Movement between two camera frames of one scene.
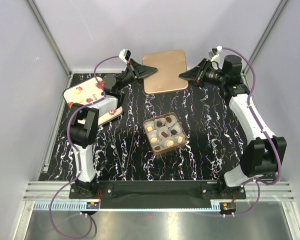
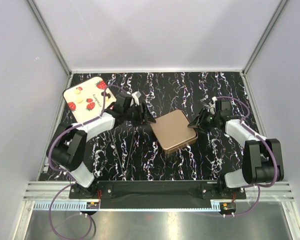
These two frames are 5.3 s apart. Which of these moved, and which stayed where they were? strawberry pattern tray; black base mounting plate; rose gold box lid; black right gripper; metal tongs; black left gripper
Moved: black right gripper; rose gold box lid; black left gripper
Stayed: strawberry pattern tray; metal tongs; black base mounting plate
